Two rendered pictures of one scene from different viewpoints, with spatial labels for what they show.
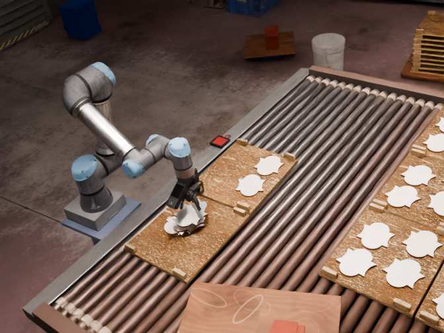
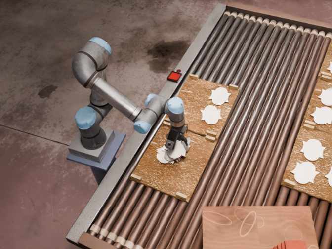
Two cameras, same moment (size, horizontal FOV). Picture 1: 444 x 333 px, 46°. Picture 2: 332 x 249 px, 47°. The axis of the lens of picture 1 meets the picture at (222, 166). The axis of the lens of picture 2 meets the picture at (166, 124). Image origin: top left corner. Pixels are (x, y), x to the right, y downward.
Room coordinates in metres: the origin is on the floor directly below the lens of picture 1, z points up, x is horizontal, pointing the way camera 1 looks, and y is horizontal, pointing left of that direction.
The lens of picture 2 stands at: (0.46, 0.44, 2.73)
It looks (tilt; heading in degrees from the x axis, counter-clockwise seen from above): 52 degrees down; 349
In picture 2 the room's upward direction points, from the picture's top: 7 degrees counter-clockwise
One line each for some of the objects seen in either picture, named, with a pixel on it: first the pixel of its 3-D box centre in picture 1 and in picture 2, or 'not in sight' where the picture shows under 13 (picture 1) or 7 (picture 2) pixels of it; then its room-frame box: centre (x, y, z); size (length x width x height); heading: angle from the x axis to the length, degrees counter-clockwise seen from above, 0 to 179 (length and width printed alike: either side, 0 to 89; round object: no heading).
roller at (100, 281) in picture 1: (219, 172); (181, 103); (2.00, 0.01, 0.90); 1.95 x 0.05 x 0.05; 137
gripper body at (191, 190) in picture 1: (189, 184); (178, 128); (1.63, 0.14, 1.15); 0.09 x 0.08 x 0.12; 137
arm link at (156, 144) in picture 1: (158, 148); (156, 105); (1.69, 0.23, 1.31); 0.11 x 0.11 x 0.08; 45
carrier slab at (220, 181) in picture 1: (243, 175); (202, 105); (1.91, -0.09, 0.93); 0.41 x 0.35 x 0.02; 138
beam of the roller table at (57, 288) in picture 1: (201, 166); (164, 99); (2.08, 0.10, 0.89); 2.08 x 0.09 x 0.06; 137
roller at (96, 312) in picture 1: (236, 178); (195, 107); (1.93, -0.06, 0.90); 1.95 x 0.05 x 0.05; 137
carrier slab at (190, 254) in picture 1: (187, 232); (174, 159); (1.59, 0.19, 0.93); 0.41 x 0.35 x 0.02; 137
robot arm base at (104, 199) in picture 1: (94, 193); (92, 134); (1.89, 0.59, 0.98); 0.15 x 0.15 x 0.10
